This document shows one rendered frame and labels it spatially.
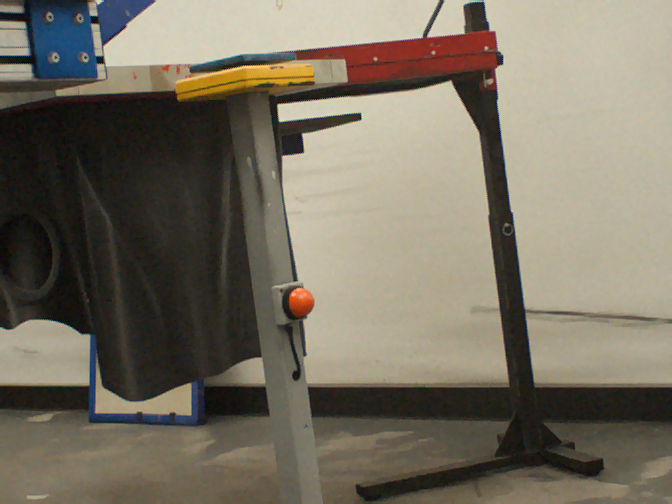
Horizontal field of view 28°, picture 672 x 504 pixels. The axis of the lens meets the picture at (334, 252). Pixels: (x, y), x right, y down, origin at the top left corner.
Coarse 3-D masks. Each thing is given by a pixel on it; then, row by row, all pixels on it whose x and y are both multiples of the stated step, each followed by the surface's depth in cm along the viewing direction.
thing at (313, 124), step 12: (300, 120) 308; (312, 120) 309; (324, 120) 310; (336, 120) 311; (348, 120) 312; (360, 120) 314; (288, 132) 330; (300, 132) 340; (288, 144) 326; (300, 144) 327
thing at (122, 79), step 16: (160, 64) 186; (176, 64) 188; (192, 64) 191; (288, 64) 206; (320, 64) 211; (336, 64) 214; (112, 80) 179; (128, 80) 181; (144, 80) 184; (160, 80) 186; (176, 80) 188; (320, 80) 211; (336, 80) 214; (0, 96) 180; (16, 96) 178; (32, 96) 175; (48, 96) 173; (64, 96) 174; (80, 96) 177; (96, 96) 180; (112, 96) 183; (0, 112) 185
